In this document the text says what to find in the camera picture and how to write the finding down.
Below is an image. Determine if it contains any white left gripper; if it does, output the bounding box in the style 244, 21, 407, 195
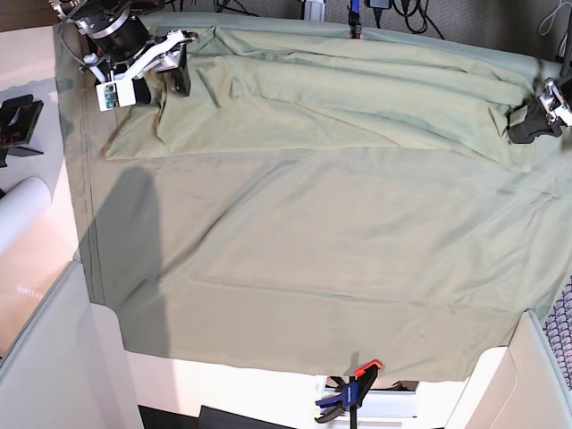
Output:
507, 76, 571, 144

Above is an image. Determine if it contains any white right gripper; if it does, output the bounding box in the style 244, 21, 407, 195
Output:
84, 29, 198, 106

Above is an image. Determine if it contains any olive green T-shirt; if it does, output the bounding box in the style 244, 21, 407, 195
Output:
105, 27, 534, 172

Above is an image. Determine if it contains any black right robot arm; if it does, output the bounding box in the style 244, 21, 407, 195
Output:
49, 1, 198, 112

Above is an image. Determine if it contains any black tablet on stand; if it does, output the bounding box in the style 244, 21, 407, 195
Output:
1, 94, 44, 168

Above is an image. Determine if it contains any aluminium table leg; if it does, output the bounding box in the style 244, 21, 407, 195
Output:
300, 0, 326, 21

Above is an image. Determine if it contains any white paper roll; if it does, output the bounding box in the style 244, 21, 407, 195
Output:
0, 177, 52, 254

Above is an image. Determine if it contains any orange top clamp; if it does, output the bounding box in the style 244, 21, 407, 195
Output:
349, 24, 362, 39

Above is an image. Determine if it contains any patterned grey mat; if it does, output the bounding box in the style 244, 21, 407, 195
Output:
544, 282, 571, 389

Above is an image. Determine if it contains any green table cloth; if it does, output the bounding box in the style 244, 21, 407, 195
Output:
55, 13, 571, 382

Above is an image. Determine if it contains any blue black bar clamp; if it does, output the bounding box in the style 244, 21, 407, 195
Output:
315, 359, 383, 429

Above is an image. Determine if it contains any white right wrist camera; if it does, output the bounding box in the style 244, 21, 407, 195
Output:
96, 80, 136, 112

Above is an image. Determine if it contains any black floor cable bundle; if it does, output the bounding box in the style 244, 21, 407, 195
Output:
164, 0, 443, 41

